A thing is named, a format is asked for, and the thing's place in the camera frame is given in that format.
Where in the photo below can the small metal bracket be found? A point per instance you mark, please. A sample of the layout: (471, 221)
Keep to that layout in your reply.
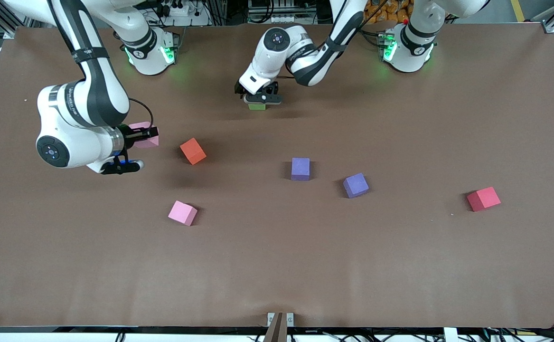
(290, 319)

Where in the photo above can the white post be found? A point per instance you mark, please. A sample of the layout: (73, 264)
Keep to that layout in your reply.
(450, 335)

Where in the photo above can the brown paper table cover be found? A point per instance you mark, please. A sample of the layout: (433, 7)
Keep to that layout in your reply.
(276, 261)

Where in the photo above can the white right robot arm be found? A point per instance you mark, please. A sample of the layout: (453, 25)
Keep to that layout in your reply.
(87, 104)

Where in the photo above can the pink foam block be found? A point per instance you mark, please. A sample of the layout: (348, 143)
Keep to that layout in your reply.
(149, 142)
(182, 213)

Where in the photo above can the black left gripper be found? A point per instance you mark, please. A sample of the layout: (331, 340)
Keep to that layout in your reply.
(271, 88)

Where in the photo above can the white vented equipment box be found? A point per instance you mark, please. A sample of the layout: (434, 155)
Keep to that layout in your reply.
(272, 12)

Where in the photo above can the bag of orange items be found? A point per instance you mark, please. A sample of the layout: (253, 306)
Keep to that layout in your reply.
(390, 12)

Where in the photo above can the purple foam block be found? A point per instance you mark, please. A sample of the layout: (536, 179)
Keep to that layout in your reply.
(355, 185)
(300, 169)

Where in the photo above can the white power strip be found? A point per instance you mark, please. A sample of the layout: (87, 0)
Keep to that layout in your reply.
(182, 9)

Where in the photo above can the orange foam block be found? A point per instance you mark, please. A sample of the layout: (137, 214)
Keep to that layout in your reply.
(192, 151)

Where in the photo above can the red foam block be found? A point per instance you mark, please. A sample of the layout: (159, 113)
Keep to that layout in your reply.
(483, 199)

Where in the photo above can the green foam block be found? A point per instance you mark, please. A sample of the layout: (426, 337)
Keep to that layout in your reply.
(257, 107)

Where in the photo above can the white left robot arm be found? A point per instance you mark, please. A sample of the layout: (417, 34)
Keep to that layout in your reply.
(276, 52)

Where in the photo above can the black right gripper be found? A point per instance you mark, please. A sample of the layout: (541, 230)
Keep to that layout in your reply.
(128, 134)

